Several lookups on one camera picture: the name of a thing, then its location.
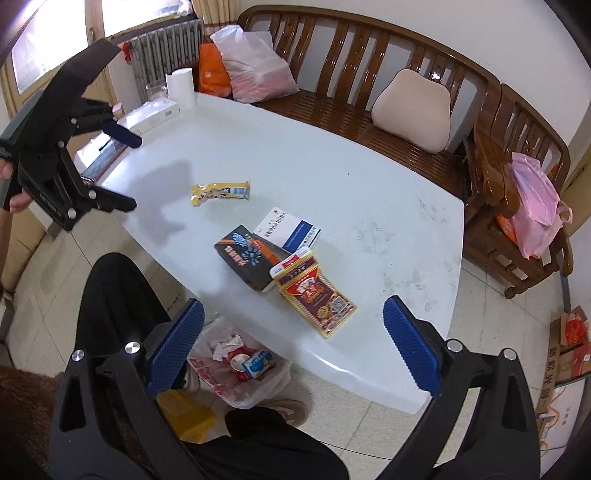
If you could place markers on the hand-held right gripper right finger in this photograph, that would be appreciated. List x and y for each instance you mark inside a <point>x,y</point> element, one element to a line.
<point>413,346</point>

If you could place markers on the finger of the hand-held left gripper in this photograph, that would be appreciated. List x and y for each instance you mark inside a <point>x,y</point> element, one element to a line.
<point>108,201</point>
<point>124,136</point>

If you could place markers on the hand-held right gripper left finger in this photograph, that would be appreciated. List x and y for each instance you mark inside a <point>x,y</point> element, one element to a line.
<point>178,344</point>

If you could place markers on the white plastic bag red print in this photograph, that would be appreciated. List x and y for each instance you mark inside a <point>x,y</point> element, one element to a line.
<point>212,376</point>

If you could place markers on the white tissue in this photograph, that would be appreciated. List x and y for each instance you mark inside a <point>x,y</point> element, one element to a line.
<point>226,346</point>

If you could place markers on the red paper cup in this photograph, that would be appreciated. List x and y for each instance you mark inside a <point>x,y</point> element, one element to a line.
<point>237,363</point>

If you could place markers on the person's left hand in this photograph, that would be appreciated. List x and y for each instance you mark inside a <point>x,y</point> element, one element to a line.
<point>21,203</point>

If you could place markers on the long white box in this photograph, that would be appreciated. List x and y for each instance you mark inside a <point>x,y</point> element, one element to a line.
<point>147,113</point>

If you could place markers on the person's beige shoe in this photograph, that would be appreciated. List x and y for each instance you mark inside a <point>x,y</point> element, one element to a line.
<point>193,379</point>
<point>286,410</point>

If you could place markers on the clear glass cup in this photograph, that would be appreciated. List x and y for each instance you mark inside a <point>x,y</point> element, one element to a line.
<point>154,90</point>

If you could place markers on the person's black pants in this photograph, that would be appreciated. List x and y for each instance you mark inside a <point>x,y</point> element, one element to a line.
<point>120,300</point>

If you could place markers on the white paper towel roll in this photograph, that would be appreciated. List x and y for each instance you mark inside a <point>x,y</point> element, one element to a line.
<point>180,87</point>

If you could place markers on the yellow plastic object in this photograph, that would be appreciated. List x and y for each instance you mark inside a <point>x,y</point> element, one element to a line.
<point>184,417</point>

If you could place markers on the red hanging ornament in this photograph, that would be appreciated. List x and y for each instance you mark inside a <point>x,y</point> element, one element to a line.
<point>128,51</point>

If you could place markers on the grey radiator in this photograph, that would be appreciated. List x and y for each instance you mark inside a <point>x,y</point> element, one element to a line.
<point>161,50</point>

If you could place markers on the red and gold box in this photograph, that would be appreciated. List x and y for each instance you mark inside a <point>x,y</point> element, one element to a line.
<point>316,300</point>

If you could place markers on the orange bag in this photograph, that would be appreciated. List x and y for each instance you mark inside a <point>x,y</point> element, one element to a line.
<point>212,74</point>

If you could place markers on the yellow snack wrapper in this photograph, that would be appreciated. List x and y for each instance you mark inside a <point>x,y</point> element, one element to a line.
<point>217,191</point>

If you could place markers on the black box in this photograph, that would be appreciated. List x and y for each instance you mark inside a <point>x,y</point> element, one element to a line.
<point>244,258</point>

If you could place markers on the small white and red pack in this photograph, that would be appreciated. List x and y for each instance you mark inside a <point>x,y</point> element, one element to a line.
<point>291,263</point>

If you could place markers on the white top wooden table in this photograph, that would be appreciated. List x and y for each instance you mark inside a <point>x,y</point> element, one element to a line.
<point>369,207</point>

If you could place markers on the translucent white plastic bag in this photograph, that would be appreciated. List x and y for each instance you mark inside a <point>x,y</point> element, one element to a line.
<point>254,69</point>

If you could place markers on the beige curtain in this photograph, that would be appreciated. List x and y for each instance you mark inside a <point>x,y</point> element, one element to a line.
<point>203,7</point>

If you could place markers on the pile of cardboard boxes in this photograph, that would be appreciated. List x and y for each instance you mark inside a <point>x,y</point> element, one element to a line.
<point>568,360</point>

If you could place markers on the white and blue medicine box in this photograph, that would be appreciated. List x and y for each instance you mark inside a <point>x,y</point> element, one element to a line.
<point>288,226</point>

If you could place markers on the brown furry cloth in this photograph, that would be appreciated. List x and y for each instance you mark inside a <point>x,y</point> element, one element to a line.
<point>23,415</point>

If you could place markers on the wooden armchair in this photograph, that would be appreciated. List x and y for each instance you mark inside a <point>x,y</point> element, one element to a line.
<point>489,184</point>

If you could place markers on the pink plastic bag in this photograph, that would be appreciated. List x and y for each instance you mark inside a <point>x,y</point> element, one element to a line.
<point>535,207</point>

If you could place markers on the wooden sofa bench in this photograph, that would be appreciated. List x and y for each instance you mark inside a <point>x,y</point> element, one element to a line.
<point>323,117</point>

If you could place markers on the beige cushion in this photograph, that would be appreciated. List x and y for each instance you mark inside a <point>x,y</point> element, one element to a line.
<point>411,110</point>

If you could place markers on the wooden frame window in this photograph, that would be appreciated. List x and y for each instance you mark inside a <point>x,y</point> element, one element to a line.
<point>27,60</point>

